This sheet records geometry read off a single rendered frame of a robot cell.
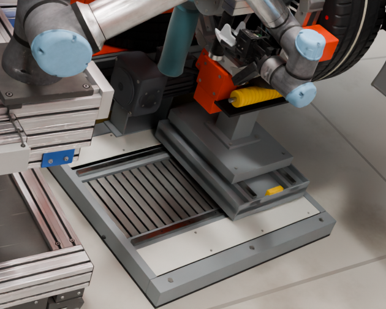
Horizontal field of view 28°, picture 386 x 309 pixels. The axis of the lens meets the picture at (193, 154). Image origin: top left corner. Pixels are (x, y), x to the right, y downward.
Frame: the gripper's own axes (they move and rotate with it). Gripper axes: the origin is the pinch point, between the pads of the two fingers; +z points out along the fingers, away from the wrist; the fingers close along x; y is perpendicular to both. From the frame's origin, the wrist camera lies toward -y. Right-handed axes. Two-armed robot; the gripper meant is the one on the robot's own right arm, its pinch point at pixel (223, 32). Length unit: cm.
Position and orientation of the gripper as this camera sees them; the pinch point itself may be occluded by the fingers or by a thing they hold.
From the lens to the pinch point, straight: 222.1
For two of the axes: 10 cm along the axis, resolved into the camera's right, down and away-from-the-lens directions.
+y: 2.5, -7.6, -6.1
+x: -7.8, 2.2, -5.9
